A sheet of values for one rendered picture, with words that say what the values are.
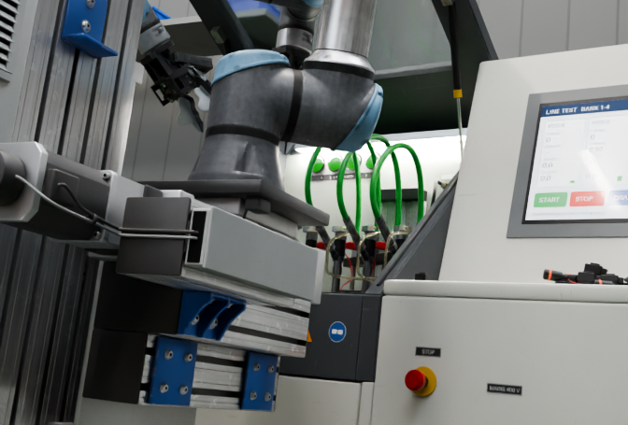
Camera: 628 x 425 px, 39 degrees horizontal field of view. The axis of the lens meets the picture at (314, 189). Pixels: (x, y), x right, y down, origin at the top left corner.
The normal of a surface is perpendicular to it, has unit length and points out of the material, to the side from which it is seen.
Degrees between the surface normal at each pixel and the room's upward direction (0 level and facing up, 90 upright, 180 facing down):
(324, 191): 90
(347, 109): 104
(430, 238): 90
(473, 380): 90
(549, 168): 76
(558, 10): 90
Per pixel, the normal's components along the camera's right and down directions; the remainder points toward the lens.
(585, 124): -0.51, -0.47
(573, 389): -0.54, -0.24
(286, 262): 0.89, 0.00
